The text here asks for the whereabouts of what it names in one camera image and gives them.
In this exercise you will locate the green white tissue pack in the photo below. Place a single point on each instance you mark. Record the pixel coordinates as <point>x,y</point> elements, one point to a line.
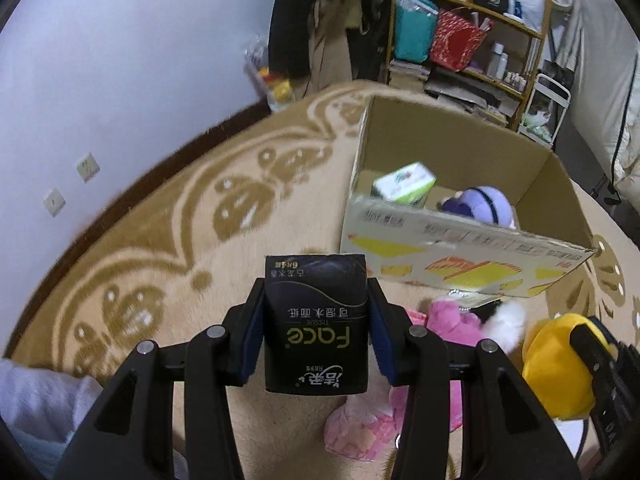
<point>405,182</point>

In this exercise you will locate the white plush toy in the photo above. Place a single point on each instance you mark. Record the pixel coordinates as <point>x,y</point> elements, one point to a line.
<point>502,325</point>

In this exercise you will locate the pink plush toy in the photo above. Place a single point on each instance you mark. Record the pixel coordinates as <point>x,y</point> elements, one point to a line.
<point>450,325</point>

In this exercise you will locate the teal bag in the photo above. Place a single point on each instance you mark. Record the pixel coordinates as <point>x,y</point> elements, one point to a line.
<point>413,27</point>

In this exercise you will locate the yellow plush toy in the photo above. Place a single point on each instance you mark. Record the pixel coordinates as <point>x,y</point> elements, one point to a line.
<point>555,365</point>

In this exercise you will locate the black tissue pack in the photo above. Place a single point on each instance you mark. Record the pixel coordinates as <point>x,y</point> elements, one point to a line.
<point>315,325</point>

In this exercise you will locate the white cloth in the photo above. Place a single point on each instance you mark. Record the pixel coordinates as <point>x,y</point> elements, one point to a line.
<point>45,420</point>

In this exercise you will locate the white bottle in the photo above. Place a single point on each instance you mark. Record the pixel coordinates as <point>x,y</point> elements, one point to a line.
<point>496,57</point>

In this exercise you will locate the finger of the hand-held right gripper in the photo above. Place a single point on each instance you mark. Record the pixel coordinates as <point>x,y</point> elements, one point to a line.
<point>595,355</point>

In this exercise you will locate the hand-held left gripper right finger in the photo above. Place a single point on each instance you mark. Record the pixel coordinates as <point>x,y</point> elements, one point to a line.
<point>382,345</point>

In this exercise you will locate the white cart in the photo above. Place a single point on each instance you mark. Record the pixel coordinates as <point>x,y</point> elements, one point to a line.
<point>547,110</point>

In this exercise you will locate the hanging dark clothes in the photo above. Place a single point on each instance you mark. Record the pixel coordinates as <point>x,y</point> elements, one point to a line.
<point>300,25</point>

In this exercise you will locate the red gift bag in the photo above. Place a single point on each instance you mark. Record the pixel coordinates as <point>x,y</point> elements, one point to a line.
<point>456,40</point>

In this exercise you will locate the clear toy bag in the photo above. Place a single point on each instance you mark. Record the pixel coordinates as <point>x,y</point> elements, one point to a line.
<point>267,75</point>

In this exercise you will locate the wooden shelf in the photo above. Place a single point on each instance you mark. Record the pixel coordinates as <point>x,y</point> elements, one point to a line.
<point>465,25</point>

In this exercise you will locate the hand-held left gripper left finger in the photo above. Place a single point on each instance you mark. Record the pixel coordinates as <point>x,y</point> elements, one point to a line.
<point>248,340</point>

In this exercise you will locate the purple plush toy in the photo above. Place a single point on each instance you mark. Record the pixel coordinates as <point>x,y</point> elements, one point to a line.
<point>482,205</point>

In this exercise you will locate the cardboard box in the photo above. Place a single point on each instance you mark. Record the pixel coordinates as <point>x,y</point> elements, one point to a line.
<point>500,180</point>

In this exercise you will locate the wall socket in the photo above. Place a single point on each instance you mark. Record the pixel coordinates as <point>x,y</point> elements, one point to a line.
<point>53,202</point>
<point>88,166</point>

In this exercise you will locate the pink plastic pack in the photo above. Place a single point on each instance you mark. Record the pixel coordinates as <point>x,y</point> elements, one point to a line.
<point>357,432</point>

